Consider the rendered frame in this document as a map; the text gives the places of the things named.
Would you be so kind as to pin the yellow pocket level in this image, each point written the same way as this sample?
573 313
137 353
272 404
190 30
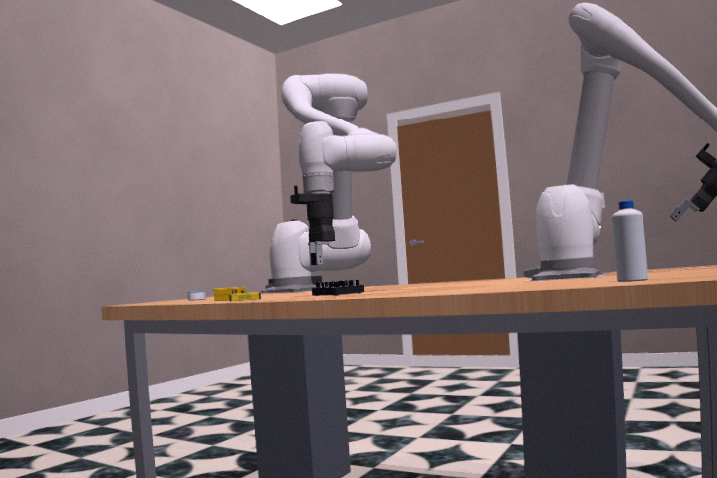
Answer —
245 296

